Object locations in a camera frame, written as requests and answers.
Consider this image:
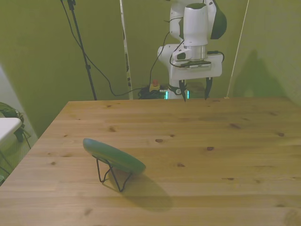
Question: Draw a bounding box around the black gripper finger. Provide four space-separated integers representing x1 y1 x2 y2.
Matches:
204 77 214 101
178 79 188 103

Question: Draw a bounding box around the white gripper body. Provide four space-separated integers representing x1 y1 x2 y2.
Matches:
170 53 223 81

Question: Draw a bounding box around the green plate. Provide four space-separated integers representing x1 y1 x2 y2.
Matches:
82 138 147 175

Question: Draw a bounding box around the red emergency stop button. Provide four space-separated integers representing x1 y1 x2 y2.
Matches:
149 79 161 93

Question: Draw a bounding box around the white side table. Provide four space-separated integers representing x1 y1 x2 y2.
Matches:
0 117 22 143

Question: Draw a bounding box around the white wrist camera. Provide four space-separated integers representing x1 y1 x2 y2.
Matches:
172 48 194 64

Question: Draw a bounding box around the black cable bundle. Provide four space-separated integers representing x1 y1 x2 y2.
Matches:
137 86 165 100

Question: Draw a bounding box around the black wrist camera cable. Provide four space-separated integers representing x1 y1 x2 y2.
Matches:
149 18 184 91

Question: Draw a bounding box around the beige hanging cord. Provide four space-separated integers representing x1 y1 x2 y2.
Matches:
224 0 250 99

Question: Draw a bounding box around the white vertical rail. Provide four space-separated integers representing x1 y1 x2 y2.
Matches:
119 0 134 100

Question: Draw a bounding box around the black camera stand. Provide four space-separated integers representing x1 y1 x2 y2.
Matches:
60 0 98 101

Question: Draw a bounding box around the black wire plate stand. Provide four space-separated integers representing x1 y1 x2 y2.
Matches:
91 155 133 193

